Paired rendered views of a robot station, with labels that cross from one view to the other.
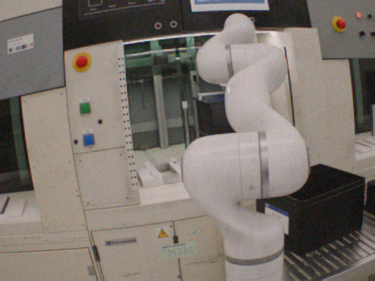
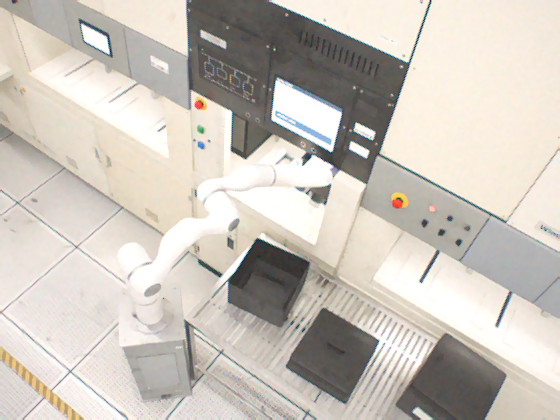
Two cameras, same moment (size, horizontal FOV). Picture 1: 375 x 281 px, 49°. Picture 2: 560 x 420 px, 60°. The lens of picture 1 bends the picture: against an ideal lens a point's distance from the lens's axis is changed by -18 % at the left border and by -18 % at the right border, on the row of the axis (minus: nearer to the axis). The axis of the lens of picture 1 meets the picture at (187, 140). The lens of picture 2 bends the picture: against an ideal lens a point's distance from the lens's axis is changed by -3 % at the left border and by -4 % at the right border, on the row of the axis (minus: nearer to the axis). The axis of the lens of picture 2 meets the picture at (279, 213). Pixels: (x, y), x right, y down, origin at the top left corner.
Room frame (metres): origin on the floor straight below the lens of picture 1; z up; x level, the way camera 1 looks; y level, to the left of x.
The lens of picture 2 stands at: (0.40, -1.10, 2.80)
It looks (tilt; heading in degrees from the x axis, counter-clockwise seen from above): 51 degrees down; 39
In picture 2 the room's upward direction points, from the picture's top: 9 degrees clockwise
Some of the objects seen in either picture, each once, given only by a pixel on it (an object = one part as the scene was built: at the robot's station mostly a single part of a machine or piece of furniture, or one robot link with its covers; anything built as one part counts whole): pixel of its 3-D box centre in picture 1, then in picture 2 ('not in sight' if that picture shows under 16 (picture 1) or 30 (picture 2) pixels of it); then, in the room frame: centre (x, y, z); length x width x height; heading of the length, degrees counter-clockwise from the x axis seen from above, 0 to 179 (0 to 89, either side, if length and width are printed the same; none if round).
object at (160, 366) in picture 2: not in sight; (158, 348); (0.83, -0.11, 0.38); 0.28 x 0.28 x 0.76; 57
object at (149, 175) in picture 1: (165, 171); (280, 166); (1.80, 0.09, 0.89); 0.22 x 0.21 x 0.04; 12
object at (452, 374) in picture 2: not in sight; (448, 390); (1.49, -1.22, 0.89); 0.29 x 0.29 x 0.25; 8
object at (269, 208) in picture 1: (312, 206); (268, 282); (1.30, -0.36, 0.85); 0.28 x 0.28 x 0.17; 21
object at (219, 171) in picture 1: (236, 199); (138, 272); (0.84, -0.08, 1.07); 0.19 x 0.12 x 0.24; 82
